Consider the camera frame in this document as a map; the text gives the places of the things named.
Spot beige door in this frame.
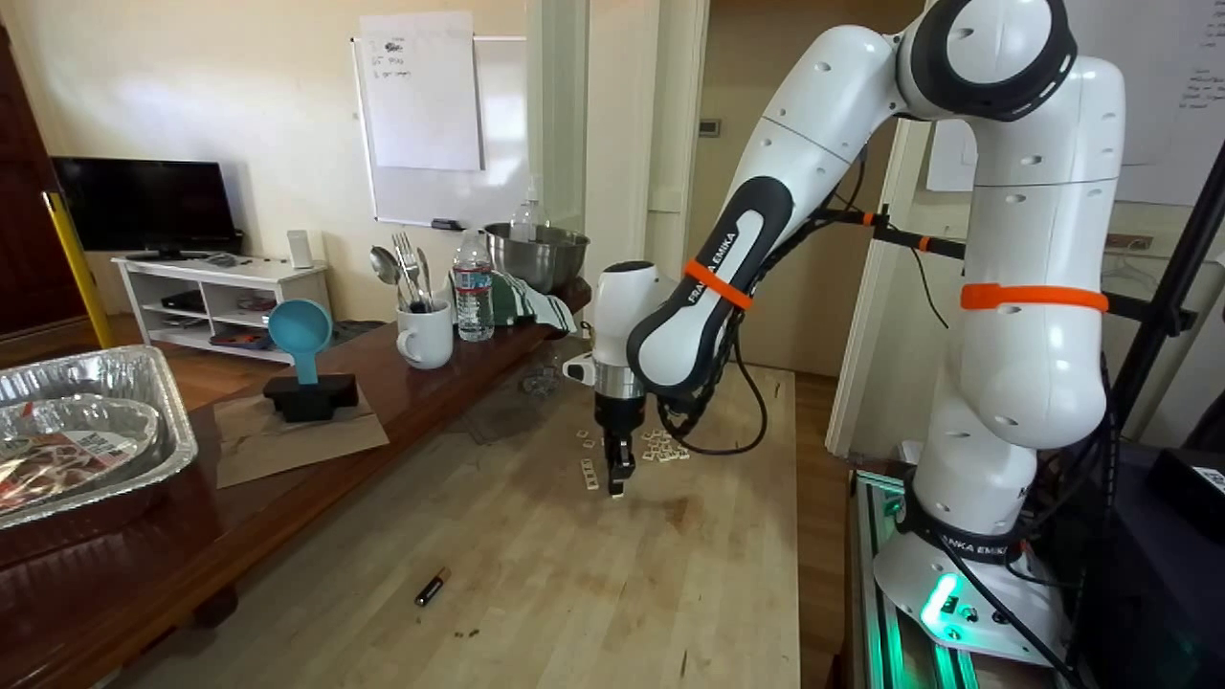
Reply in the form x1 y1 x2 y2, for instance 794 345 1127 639
668 0 930 377

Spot white handwritten wall paper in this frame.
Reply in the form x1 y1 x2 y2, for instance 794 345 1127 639
923 115 983 199
1067 0 1225 209

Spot black mount rod orange ties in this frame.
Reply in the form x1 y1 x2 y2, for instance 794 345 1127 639
812 199 1200 337

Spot clear pump sanitizer bottle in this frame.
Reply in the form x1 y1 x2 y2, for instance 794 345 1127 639
509 197 548 249

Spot black flat screen television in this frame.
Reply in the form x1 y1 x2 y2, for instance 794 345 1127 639
49 153 248 263

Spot green striped white towel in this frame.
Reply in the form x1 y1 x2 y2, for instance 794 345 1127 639
484 263 583 340

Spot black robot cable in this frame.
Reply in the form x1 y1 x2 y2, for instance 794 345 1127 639
650 188 871 458

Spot clear plastic water bottle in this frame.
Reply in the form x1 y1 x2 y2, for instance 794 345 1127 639
447 232 500 345

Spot aluminium rail frame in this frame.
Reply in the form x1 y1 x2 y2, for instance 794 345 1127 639
847 467 992 689

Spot dark brown wooden table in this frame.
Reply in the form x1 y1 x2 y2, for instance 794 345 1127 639
0 310 598 689

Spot dark wooden cabinet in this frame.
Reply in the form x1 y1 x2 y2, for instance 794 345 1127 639
0 19 82 337

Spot white flip chart paper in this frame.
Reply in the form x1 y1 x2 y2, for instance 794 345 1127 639
354 8 484 176

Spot yellow stick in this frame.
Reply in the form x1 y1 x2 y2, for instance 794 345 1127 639
38 188 119 351

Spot stainless steel mixing bowl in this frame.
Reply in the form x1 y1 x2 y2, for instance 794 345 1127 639
500 221 591 294

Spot crumpled clear plastic wrap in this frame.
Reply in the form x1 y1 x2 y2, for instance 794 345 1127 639
514 351 571 401

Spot black tripod pole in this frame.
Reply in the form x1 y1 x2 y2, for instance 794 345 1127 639
1104 146 1225 433

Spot white ceramic mug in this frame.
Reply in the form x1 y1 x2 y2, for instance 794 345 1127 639
392 299 460 377

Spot metal spoon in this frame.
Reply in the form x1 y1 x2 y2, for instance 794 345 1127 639
400 231 437 310
368 243 406 313

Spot small black clip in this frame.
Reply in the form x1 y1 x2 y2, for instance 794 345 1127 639
410 572 450 613

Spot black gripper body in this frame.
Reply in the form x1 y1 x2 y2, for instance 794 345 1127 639
591 389 645 445

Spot aluminium foil tray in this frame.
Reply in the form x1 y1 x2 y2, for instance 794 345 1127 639
0 340 201 536

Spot black block stand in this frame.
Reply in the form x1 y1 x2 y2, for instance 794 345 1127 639
261 373 363 426

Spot white shelf unit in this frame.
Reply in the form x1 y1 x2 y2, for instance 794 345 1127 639
110 249 336 366

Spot brown cardboard sheet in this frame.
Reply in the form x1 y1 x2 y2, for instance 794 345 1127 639
205 379 392 494

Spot black controller box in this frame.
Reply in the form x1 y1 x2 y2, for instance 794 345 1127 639
1055 433 1225 689

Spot white whiteboard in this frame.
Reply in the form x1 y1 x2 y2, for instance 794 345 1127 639
346 32 534 232

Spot clear plastic packet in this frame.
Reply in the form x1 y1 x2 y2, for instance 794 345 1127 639
0 389 163 518

